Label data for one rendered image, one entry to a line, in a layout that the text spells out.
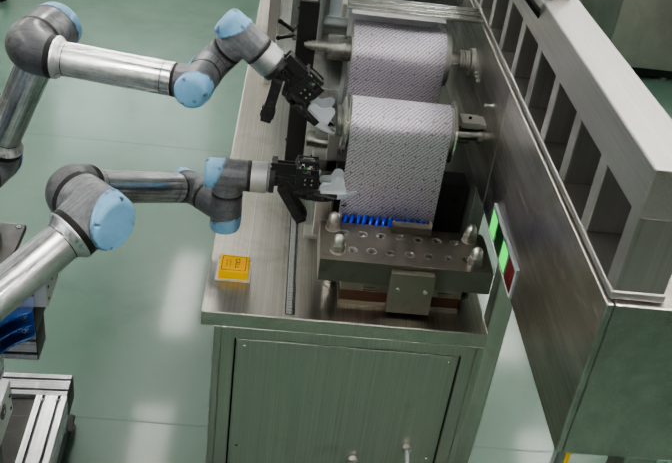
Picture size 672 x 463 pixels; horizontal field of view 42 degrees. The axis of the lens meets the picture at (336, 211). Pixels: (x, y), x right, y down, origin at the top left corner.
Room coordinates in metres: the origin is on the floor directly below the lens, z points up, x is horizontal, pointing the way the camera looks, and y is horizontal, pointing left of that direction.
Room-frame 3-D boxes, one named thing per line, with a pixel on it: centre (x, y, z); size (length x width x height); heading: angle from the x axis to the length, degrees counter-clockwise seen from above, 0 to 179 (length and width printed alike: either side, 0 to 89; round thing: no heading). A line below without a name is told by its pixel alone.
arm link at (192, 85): (1.74, 0.54, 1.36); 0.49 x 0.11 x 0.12; 86
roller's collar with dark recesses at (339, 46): (2.12, 0.05, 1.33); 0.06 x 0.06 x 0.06; 5
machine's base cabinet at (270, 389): (2.81, 0.03, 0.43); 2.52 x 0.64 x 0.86; 5
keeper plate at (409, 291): (1.62, -0.19, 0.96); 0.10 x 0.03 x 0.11; 95
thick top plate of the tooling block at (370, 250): (1.71, -0.17, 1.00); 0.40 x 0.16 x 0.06; 95
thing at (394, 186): (1.82, -0.12, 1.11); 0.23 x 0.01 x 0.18; 95
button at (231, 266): (1.69, 0.22, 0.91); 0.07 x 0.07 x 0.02; 5
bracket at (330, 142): (1.91, 0.05, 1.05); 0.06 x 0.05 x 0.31; 95
